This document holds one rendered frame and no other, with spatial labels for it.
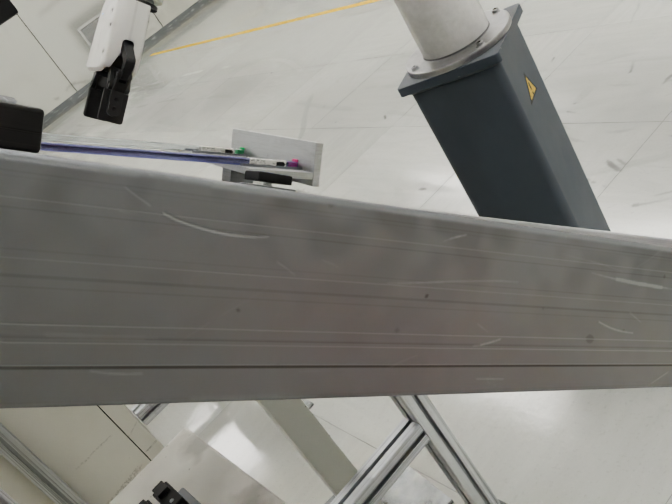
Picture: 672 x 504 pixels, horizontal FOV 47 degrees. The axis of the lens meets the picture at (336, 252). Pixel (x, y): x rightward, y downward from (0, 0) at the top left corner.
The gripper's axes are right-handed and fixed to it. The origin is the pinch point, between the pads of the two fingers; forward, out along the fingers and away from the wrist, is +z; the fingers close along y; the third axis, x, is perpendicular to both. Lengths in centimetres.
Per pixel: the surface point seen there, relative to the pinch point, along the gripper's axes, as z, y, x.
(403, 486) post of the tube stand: 56, -10, 76
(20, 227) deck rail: 4, 89, -21
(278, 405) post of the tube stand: 41, -8, 42
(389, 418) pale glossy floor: 49, -30, 83
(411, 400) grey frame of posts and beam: 31, 15, 52
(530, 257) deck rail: 2, 87, -3
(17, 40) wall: -58, -738, 65
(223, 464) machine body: 35.3, 31.4, 15.0
